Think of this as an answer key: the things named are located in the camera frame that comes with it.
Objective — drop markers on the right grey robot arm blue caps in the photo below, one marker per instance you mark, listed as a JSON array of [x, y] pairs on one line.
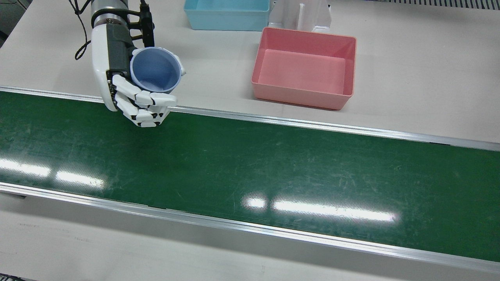
[[109, 9]]

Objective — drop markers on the pale blue plastic cup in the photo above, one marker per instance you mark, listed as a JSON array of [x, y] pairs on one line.
[[156, 70]]

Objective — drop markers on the green conveyor belt aluminium frame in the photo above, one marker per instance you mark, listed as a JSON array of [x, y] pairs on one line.
[[234, 156]]

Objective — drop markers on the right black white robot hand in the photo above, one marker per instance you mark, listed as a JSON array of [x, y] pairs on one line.
[[107, 66]]

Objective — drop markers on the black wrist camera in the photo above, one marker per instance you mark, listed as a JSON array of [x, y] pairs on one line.
[[147, 23]]

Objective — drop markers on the white robot column base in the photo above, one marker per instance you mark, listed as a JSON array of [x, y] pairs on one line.
[[289, 13]]

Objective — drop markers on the light blue plastic box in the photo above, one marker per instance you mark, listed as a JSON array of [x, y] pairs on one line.
[[226, 19]]

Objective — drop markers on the small metal corner bracket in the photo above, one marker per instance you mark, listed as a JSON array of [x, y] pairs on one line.
[[320, 28]]

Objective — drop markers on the pink plastic box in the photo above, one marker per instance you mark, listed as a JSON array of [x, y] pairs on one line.
[[304, 70]]

